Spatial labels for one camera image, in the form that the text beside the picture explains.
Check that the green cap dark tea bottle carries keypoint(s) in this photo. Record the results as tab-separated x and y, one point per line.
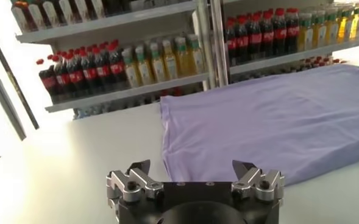
97	5
50	11
66	9
82	6
35	13

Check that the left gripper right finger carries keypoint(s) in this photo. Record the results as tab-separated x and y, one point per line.
258	185

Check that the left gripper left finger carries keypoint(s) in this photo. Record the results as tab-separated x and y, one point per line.
136	185

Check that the red cap cola bottle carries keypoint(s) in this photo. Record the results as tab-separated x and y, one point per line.
90	74
267	36
231	44
103	71
117	68
280	34
62	79
292	31
254	39
242	42
48	82
76	76

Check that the grey metal beverage shelf rack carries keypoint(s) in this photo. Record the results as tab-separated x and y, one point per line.
121	93
289	56

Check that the dark metal frame pole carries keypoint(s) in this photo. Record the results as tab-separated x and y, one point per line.
11	76

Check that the grey window mullion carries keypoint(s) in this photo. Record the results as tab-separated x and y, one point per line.
4	100

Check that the yellow juice bottle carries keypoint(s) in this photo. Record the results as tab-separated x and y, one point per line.
343	27
144	70
158	68
318	32
170	65
196	59
331	30
132	73
183	62
305	35
356	25

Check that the red tea bottle white label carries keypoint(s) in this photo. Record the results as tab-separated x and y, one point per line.
20	16

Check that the lilac t-shirt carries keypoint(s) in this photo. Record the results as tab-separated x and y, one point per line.
258	121

